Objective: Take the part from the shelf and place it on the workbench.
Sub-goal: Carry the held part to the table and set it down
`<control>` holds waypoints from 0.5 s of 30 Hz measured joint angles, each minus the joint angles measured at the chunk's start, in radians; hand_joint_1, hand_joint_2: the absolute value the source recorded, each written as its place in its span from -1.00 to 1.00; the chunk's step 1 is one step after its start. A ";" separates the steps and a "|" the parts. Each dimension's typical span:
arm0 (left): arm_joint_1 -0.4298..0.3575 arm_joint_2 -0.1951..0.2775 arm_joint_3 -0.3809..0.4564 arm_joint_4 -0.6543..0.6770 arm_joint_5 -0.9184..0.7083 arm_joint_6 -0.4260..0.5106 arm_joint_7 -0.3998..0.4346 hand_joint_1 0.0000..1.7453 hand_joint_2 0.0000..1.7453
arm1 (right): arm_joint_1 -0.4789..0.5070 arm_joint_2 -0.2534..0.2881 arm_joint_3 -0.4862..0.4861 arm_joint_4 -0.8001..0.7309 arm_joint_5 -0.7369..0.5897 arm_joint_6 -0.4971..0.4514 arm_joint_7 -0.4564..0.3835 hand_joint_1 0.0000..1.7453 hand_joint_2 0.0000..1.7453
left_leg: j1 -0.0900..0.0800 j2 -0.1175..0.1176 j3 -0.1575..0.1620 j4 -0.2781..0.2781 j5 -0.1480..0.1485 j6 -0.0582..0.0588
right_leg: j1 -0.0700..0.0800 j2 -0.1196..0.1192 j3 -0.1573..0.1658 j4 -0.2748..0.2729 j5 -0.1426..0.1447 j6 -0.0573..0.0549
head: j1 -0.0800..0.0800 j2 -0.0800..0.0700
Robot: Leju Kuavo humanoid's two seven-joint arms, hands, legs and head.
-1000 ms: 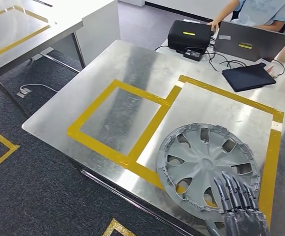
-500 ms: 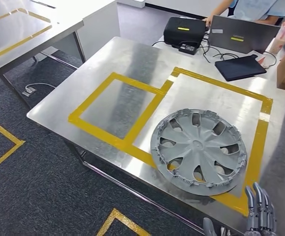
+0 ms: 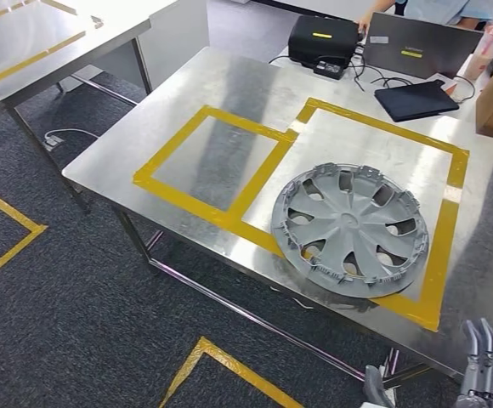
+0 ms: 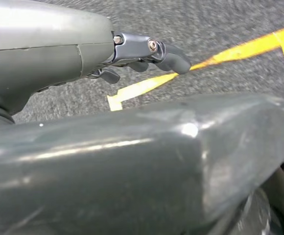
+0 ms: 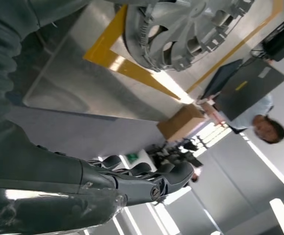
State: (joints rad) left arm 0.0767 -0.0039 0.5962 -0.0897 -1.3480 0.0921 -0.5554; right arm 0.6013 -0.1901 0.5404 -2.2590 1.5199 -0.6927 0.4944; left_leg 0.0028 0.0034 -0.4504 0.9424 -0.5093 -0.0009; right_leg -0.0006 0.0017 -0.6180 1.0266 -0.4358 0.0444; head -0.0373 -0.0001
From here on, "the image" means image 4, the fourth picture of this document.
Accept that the twisted yellow floor tape square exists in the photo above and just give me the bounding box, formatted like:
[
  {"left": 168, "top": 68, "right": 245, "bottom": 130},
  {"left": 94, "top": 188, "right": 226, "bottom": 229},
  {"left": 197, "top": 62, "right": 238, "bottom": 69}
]
[{"left": 107, "top": 25, "right": 284, "bottom": 112}]

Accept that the grey robot body shell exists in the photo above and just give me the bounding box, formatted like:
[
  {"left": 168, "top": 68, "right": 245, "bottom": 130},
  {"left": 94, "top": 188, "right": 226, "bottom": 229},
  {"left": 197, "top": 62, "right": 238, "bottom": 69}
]
[{"left": 0, "top": 93, "right": 284, "bottom": 235}]

